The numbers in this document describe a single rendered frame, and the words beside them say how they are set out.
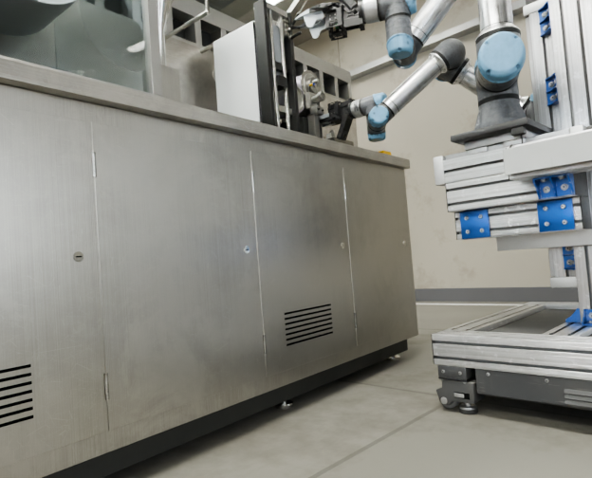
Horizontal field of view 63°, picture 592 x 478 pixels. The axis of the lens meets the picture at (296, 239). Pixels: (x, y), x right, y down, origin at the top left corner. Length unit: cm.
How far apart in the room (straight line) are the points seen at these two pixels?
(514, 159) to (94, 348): 111
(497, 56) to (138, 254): 105
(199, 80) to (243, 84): 27
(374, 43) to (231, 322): 437
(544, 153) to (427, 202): 342
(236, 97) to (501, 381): 141
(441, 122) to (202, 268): 374
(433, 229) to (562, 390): 341
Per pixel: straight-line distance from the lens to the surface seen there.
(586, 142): 134
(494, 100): 157
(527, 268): 437
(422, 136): 483
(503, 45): 147
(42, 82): 112
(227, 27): 247
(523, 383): 144
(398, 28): 154
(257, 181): 146
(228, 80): 210
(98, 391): 114
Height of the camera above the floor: 48
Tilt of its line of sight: 3 degrees up
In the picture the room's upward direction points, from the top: 4 degrees counter-clockwise
